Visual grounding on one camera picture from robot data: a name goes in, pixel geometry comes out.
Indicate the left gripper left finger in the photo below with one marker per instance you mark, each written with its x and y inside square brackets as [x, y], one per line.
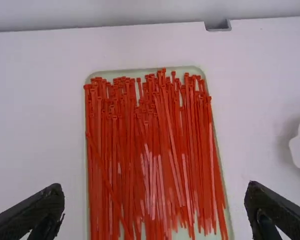
[27, 217]

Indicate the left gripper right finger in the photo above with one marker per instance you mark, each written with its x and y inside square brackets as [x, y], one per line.
[280, 215]

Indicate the pale tray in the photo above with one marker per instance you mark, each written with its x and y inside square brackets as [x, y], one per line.
[100, 74]

